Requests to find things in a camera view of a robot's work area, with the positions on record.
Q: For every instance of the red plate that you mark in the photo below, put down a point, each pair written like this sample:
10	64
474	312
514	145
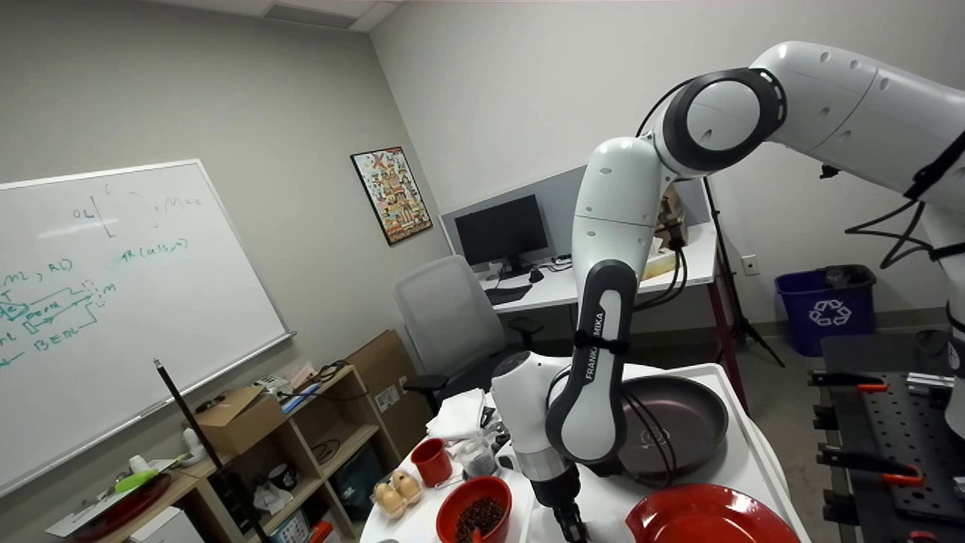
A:
707	514

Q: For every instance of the black pole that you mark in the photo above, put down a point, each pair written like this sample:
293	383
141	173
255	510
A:
199	433

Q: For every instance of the white desk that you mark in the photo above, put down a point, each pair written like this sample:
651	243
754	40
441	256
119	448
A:
660	282

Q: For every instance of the bread rolls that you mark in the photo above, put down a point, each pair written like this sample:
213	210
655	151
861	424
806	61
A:
397	491

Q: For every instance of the computer monitor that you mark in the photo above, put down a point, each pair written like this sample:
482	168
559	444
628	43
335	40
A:
501	234

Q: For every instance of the small glass jar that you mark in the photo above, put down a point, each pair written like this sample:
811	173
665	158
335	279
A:
482	466

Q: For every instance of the black tripod stand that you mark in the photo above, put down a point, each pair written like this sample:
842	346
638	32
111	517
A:
732	326

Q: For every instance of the white towel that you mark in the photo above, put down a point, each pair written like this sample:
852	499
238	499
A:
464	413

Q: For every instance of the framed wall poster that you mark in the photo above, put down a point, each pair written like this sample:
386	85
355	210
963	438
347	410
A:
393	193

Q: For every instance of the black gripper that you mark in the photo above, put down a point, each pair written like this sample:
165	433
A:
559	495

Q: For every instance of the grey office chair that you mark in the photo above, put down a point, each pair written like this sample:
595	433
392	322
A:
455	329

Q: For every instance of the wooden shelf unit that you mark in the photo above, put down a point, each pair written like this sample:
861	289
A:
318	436

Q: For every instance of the red bowl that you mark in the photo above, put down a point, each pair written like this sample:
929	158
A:
477	510

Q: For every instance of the white cutting board tray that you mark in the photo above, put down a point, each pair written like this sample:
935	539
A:
749	458

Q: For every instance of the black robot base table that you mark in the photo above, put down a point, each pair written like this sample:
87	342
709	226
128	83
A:
896	466

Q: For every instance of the round white table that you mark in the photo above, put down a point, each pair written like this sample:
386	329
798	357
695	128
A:
417	522

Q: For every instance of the dark frying pan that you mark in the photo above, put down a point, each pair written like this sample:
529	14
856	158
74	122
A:
674	426

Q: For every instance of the cardboard box on shelf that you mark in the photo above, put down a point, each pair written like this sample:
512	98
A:
241	420

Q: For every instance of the red mug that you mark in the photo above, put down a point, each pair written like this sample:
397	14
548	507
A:
433	463

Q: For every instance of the blue recycling bin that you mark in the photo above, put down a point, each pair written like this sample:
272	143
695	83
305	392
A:
822	302

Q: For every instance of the whiteboard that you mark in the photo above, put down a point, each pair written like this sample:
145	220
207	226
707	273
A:
116	289

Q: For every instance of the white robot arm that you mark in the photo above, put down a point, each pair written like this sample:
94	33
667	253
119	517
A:
840	108

